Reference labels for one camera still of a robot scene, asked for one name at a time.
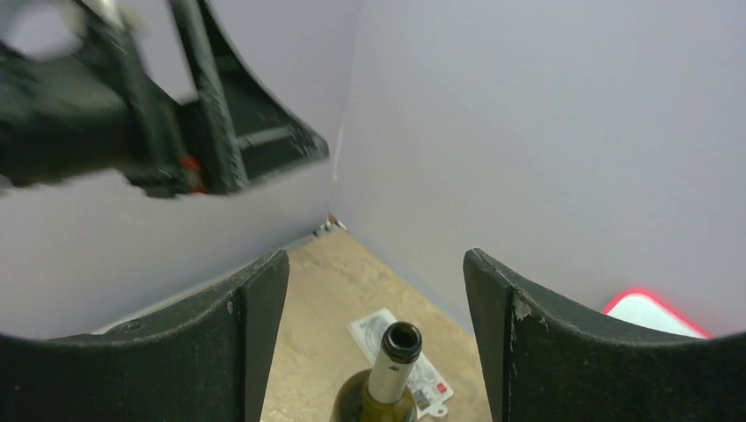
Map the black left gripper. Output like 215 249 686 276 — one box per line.
1 1 193 198

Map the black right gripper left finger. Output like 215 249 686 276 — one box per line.
1 250 290 421

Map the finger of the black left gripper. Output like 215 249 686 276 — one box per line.
169 1 330 195

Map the pink framed whiteboard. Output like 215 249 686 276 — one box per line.
602 288 712 338

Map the white ruler set package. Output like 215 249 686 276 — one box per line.
347 308 454 421

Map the olive bottle silver cap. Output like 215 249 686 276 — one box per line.
330 321 422 422

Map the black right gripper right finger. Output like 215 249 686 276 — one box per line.
463 249 745 421

